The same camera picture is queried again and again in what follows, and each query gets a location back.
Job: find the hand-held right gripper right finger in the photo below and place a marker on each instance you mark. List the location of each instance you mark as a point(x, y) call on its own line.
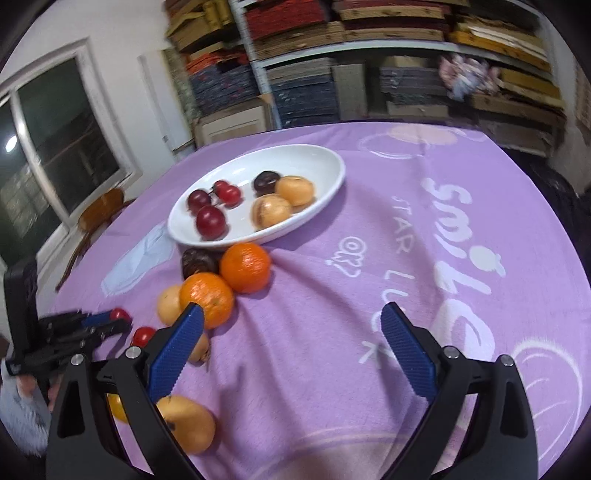
point(408, 350)

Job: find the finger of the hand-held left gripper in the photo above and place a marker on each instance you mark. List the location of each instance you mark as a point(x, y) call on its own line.
point(99, 318)
point(111, 328)

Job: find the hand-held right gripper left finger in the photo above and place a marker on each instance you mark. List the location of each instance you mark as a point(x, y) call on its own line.
point(178, 355)

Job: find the small tan round fruit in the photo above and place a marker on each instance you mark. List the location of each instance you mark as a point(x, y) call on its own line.
point(201, 348)

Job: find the pale yellow round fruit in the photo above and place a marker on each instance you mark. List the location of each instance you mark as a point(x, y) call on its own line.
point(170, 304)

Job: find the orange mandarin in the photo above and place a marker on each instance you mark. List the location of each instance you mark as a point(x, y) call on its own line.
point(210, 295)
point(245, 267)

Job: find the yellow pear-shaped fruit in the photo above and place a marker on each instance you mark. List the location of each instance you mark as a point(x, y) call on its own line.
point(194, 429)

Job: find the yellow orange tomato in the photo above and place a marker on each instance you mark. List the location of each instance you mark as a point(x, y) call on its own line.
point(117, 406)

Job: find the dark brown water chestnut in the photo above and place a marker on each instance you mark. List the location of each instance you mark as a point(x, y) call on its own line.
point(267, 181)
point(198, 262)

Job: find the dark purple tomato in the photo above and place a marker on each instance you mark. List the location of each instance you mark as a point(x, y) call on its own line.
point(199, 199)
point(211, 221)

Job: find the yellow purple-striped pepino melon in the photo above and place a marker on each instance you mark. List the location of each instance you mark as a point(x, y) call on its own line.
point(271, 211)

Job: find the pale orange ribbed tomato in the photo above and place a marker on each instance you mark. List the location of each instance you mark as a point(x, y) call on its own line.
point(295, 190)

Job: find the white oval plate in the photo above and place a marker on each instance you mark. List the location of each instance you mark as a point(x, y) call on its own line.
point(304, 161)

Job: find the person's left forearm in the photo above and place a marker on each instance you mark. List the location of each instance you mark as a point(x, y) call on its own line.
point(23, 424)

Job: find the person's left hand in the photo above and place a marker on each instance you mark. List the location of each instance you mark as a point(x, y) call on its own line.
point(23, 386)

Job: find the purple printed tablecloth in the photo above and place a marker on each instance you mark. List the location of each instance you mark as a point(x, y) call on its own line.
point(323, 323)

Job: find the brown wooden chair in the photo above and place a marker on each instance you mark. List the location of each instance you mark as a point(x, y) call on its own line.
point(99, 207)

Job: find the white framed window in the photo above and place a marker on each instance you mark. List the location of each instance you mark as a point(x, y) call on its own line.
point(60, 129)

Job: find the white leaning board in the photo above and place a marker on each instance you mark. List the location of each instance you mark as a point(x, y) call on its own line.
point(157, 101)

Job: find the black bag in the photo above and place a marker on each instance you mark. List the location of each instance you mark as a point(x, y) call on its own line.
point(554, 180)

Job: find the framed wooden panel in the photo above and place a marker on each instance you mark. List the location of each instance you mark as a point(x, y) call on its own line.
point(231, 122)

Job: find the green mottled board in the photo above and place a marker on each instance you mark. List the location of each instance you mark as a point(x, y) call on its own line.
point(178, 83)

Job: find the tall stack of patterned boxes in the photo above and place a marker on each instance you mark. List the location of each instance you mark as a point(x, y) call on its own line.
point(221, 87)

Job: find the shelf load of flat boxes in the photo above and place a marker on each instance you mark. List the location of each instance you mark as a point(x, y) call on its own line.
point(300, 92)

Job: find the pink plastic bag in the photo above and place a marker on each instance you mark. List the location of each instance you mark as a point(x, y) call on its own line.
point(466, 74)

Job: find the metal shelving unit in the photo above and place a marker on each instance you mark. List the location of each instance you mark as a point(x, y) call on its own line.
point(351, 50)

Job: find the brick patterned sheet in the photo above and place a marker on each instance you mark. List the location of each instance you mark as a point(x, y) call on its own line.
point(582, 97)

